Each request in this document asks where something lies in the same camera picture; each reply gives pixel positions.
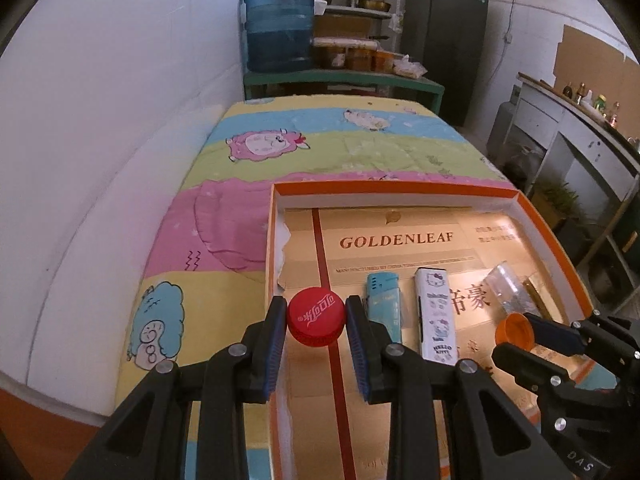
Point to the shallow orange-rimmed cardboard box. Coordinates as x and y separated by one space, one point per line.
400 200

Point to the green yellow bottle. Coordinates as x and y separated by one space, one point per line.
601 104

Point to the grey gas cylinder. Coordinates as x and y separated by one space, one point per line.
500 130

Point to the white cartoon printed lighter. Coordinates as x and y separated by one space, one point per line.
434 310

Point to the cartoon sheep printed blanket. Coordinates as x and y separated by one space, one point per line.
225 220

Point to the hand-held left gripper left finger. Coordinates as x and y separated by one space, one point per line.
272 345

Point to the cardboard wall panel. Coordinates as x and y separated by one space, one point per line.
631 77
590 57

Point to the dark refrigerator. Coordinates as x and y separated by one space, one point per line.
442 45

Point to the dark green kitchen appliance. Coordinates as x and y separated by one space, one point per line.
629 232

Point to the blue water jug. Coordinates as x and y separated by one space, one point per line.
277 30

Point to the red bottle cap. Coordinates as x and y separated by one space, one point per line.
316 316

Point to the black frying pan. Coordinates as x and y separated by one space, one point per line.
377 37

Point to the teal lighter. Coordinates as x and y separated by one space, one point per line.
382 305

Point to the jar of preserved food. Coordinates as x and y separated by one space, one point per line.
386 61
360 58
330 56

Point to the clear plastic bag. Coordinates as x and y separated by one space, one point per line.
410 68

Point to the orange bottle cap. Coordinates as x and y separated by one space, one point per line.
512 329

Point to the red sauce bottle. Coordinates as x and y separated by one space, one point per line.
614 114

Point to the clear plastic packet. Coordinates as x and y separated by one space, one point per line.
502 285

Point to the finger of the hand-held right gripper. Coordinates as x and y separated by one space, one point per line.
525 360
555 335

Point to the brown cardboard box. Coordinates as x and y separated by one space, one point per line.
342 26

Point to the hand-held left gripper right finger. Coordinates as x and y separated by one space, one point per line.
357 345

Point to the grey kitchen counter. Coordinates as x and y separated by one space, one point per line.
580 130

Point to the gold printed cardboard sheet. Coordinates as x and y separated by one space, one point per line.
400 260

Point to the small gold box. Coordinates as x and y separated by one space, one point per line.
535 295

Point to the dark sauce bottle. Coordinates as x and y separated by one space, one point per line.
569 91

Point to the green table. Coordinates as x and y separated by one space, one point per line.
350 80

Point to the gold metal basin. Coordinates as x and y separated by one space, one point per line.
375 5

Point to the potted plant brown planter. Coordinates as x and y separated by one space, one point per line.
555 205

